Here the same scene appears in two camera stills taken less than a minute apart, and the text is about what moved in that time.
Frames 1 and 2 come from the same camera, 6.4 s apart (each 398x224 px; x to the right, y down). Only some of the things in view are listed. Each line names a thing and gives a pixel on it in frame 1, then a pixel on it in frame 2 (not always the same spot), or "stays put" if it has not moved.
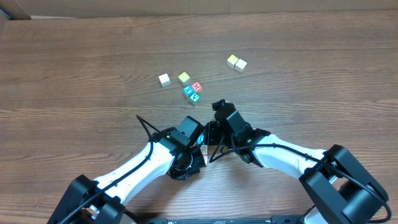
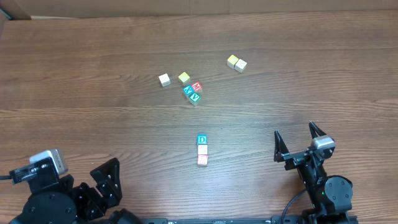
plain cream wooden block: x=204 y=149 stays put
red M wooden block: x=196 y=86 stays put
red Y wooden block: x=205 y=157 stays put
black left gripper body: x=199 y=157 to x=83 y=193
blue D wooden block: x=201 y=139 stays put
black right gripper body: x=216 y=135 to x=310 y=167
